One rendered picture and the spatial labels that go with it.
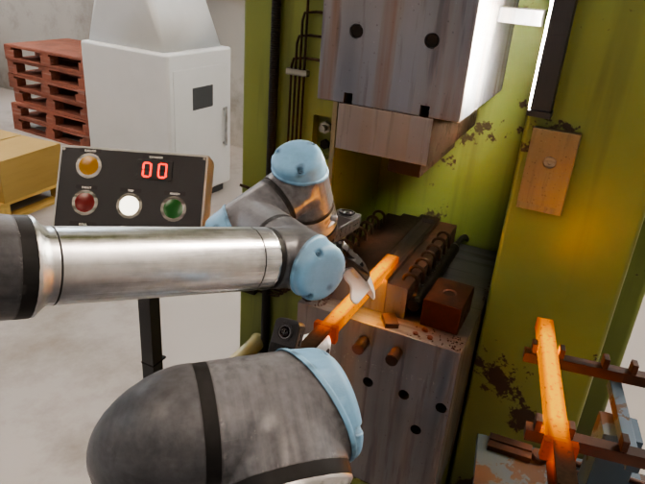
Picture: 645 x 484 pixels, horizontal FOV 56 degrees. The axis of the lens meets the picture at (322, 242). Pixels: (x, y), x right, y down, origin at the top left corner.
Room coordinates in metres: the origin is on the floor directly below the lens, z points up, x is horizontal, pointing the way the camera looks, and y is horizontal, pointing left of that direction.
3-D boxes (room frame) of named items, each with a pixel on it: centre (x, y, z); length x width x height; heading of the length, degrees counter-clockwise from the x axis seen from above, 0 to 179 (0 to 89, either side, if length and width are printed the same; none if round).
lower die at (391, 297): (1.38, -0.19, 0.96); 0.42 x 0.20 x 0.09; 156
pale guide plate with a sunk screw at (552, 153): (1.18, -0.44, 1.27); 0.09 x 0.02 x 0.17; 66
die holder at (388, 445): (1.37, -0.24, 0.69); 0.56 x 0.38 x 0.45; 156
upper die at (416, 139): (1.38, -0.19, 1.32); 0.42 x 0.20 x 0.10; 156
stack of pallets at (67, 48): (5.50, 2.30, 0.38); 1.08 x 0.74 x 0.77; 62
